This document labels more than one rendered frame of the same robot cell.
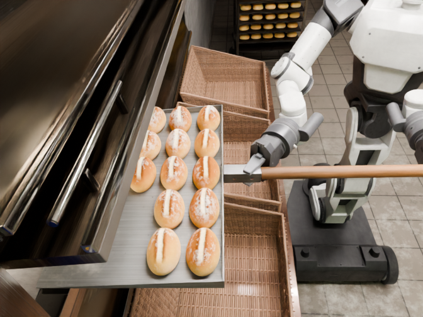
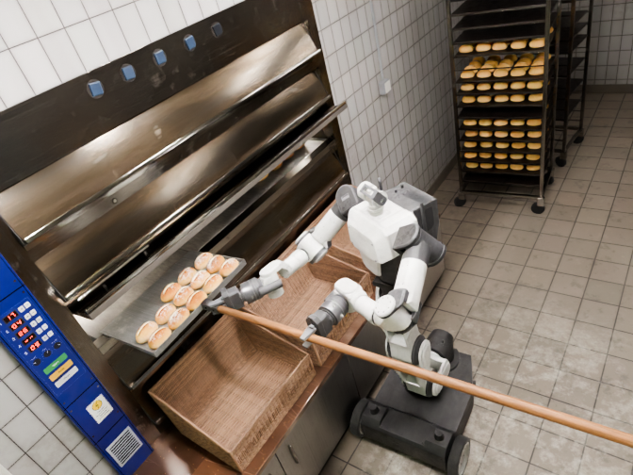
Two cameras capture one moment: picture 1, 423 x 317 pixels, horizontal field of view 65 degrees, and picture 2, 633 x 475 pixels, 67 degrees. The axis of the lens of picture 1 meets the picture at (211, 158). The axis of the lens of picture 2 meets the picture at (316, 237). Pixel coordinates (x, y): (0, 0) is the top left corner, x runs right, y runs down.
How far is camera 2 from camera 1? 153 cm
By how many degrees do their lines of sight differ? 30
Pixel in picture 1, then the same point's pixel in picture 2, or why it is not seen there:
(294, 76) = (306, 247)
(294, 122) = (261, 282)
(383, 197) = (530, 394)
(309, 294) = (375, 455)
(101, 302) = (137, 357)
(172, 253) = (144, 334)
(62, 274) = (110, 330)
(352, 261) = (414, 436)
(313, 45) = (325, 225)
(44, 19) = (121, 214)
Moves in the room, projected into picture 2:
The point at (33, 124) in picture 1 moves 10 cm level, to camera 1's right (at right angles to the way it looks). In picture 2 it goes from (96, 261) to (113, 265)
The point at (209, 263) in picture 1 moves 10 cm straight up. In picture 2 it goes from (154, 342) to (141, 324)
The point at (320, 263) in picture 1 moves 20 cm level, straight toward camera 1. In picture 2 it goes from (383, 425) to (350, 448)
